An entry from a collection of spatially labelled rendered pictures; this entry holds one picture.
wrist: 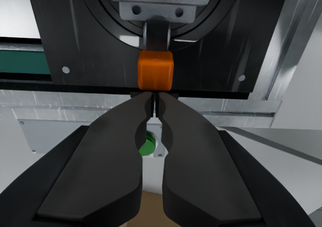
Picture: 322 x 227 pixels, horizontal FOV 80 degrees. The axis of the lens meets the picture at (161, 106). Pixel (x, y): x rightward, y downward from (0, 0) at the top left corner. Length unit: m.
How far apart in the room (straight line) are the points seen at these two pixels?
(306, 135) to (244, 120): 1.69
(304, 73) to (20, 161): 0.62
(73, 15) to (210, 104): 0.19
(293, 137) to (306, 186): 1.27
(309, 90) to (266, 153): 0.17
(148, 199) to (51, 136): 0.33
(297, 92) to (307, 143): 1.62
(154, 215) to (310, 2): 0.50
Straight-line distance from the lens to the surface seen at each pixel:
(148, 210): 0.55
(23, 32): 0.32
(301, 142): 2.01
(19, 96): 0.31
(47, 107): 0.30
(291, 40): 0.27
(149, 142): 0.28
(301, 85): 0.44
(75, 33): 0.23
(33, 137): 0.34
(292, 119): 0.48
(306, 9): 0.26
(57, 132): 0.32
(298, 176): 0.64
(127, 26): 0.19
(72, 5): 0.22
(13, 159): 0.58
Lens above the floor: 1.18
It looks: 57 degrees down
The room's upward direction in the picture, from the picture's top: 179 degrees clockwise
